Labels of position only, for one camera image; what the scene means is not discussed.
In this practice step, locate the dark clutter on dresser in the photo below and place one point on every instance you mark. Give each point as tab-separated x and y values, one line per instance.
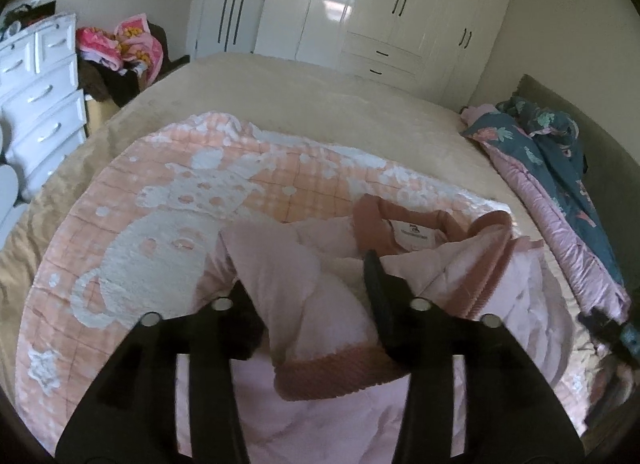
25	14

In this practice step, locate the white dresser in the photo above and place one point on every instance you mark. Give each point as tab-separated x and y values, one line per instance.
45	94

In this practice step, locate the pink printed cloth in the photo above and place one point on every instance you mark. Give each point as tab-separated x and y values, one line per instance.
135	39

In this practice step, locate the white door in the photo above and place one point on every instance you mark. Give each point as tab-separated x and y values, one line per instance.
210	19

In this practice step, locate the pink blanket with white print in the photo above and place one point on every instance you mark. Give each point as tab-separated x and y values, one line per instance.
150	244

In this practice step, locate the pink quilted jacket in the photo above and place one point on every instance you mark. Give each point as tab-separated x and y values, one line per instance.
325	319

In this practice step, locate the olive headboard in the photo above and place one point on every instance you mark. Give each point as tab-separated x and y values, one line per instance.
600	154

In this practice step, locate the beige bed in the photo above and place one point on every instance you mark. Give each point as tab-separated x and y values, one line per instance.
300	89

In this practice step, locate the dark floral quilt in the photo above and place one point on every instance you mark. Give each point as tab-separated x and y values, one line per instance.
540	144

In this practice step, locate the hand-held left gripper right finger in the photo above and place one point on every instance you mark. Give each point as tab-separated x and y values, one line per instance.
380	296

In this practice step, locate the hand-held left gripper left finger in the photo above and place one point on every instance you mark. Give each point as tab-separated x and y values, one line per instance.
245	326

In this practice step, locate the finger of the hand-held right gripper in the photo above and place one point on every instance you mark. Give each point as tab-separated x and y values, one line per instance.
607	331

